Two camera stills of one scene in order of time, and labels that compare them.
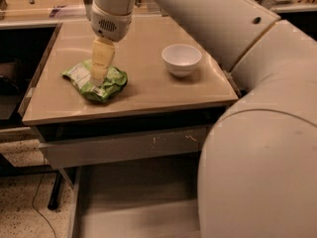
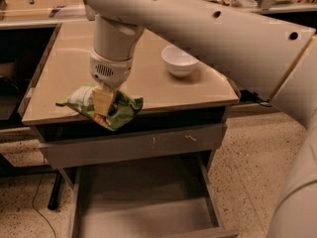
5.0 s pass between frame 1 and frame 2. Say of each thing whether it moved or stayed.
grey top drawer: stayed
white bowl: stayed
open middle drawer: stayed
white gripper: moved
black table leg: stayed
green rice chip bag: moved
